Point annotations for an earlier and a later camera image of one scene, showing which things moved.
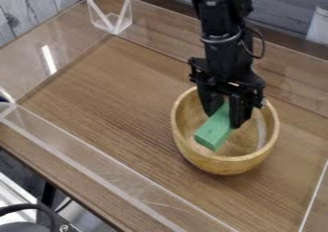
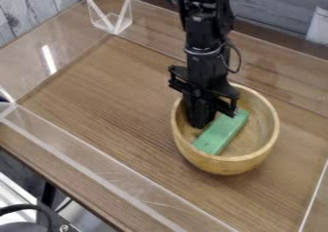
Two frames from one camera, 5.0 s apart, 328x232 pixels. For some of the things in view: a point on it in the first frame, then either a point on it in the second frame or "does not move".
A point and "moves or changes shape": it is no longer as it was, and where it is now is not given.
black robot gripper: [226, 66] -> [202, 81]
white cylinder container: [317, 30] does not move
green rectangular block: [214, 129] moves or changes shape
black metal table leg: [48, 195] does not move
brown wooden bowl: [247, 145] does not move
